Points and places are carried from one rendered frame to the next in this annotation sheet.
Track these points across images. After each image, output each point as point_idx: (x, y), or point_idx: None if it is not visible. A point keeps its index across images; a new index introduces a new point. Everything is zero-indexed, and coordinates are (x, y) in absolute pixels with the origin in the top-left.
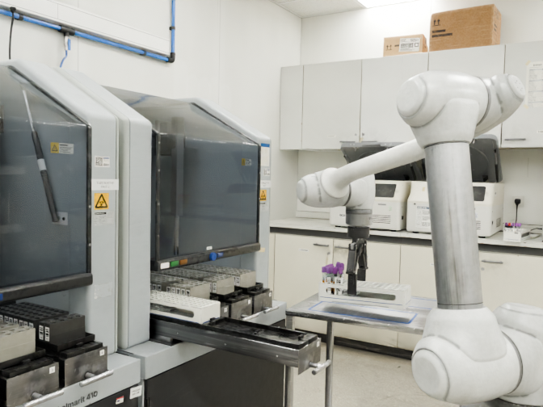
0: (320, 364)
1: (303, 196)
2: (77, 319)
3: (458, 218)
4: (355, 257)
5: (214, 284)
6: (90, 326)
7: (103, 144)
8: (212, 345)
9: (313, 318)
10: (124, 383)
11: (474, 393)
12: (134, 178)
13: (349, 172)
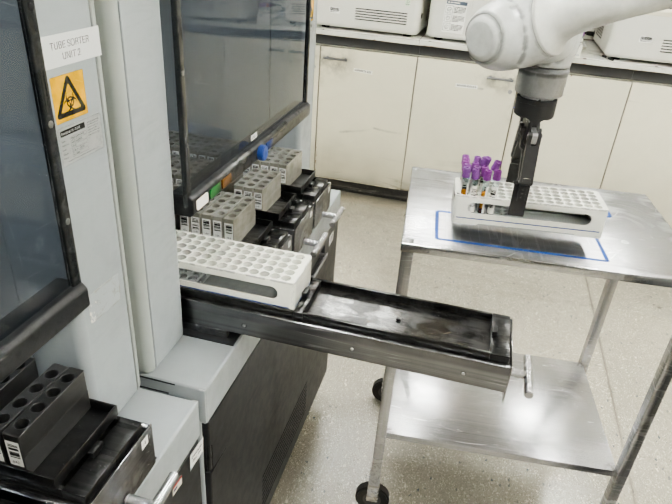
0: (526, 372)
1: (491, 53)
2: (72, 387)
3: None
4: (537, 157)
5: (258, 195)
6: (92, 378)
7: None
8: (322, 348)
9: (451, 257)
10: (180, 456)
11: None
12: (129, 16)
13: (609, 7)
